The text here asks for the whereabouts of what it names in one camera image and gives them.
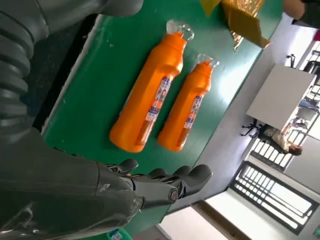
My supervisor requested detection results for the yellow taped cardboard box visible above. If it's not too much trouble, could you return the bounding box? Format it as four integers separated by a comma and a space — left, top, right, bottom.
199, 0, 272, 53

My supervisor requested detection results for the small orange detergent bottle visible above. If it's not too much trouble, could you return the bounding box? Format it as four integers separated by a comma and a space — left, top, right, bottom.
157, 53, 220, 153

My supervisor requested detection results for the white barred window grille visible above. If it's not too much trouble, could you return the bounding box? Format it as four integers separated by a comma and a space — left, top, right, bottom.
250, 132, 307, 172

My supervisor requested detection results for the seated person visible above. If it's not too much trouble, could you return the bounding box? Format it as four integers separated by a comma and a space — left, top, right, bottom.
261, 124, 303, 157

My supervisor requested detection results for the teal plastic bottle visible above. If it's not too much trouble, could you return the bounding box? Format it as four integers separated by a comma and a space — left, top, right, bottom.
106, 228, 133, 240

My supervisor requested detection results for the black framed window grille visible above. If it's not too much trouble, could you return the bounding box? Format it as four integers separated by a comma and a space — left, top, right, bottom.
229, 161, 320, 235

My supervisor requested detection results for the black office chair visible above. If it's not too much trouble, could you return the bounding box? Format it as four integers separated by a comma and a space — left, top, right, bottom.
241, 118, 266, 139

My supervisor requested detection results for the white office table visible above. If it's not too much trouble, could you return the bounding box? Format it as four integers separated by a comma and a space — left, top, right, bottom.
246, 63, 318, 132

